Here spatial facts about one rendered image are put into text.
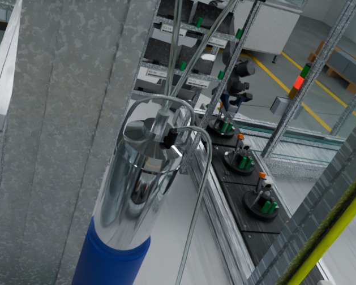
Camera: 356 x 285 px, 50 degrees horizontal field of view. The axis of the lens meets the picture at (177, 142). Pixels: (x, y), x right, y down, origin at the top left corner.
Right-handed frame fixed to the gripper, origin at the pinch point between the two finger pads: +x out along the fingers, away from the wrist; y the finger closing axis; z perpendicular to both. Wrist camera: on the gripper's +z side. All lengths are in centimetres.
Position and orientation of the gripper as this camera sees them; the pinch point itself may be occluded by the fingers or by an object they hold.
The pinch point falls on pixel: (231, 104)
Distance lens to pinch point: 176.8
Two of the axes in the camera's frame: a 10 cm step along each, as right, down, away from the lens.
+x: -0.8, 9.8, -2.0
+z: 3.8, -1.6, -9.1
